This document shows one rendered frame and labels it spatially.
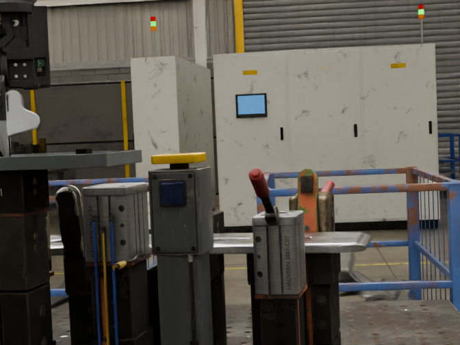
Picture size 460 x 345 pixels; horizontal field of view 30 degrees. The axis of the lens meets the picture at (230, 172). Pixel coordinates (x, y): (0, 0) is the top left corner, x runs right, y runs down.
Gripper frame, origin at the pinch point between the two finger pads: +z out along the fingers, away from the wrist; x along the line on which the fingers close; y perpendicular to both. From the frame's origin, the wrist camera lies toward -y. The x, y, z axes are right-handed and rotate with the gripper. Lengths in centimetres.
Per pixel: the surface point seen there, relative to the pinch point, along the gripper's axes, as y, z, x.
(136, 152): 18.6, 1.4, -4.2
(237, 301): 121, 118, 446
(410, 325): 88, 47, 66
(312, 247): 46.4, 17.8, 4.5
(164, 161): 21.4, 2.4, -13.7
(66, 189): 8.6, 7.3, 15.1
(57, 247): 6.8, 17.6, 23.0
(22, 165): 3.1, 2.2, -9.6
